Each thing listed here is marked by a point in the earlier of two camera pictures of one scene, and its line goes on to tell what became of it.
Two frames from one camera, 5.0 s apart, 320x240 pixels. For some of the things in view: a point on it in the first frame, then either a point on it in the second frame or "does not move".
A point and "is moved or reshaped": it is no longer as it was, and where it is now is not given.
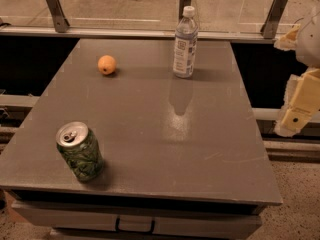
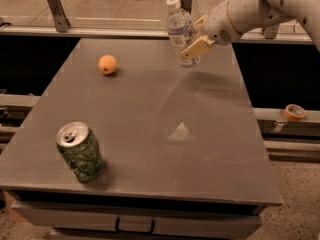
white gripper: [310, 42] to [218, 26]
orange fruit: [106, 64] does not move
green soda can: [81, 148] does not move
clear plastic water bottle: [186, 39] is moved or reshaped
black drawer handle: [132, 231] does not move
